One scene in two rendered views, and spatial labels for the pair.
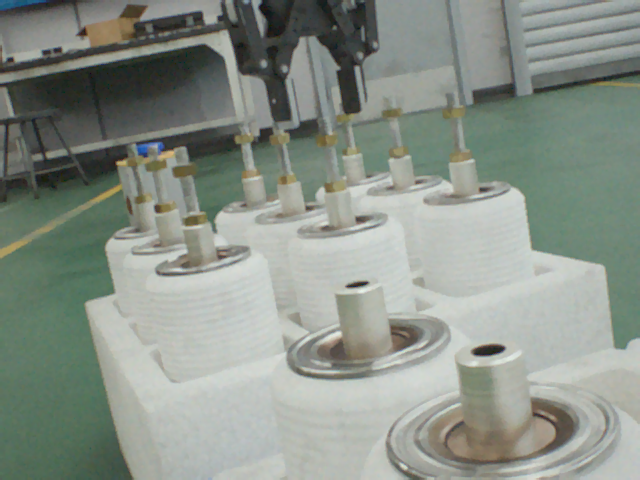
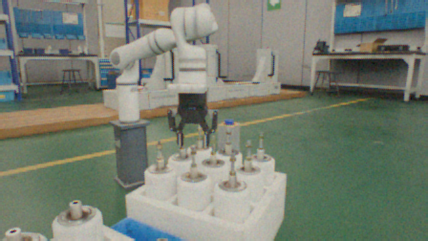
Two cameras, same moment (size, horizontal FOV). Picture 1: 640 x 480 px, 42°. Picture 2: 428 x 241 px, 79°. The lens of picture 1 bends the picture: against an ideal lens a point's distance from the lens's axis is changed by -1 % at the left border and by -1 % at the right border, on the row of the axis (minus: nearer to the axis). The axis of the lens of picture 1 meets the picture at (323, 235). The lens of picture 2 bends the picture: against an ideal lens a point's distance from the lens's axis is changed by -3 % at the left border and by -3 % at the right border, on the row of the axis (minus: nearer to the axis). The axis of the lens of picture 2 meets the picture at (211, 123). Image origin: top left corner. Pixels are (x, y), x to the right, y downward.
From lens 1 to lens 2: 65 cm
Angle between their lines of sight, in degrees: 47
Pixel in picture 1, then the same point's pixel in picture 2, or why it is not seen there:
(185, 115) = (391, 81)
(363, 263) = (182, 189)
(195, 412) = (133, 202)
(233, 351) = (150, 193)
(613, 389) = not seen: outside the picture
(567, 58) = not seen: outside the picture
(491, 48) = not seen: outside the picture
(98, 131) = (355, 79)
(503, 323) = (208, 229)
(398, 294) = (191, 203)
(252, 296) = (157, 184)
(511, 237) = (227, 206)
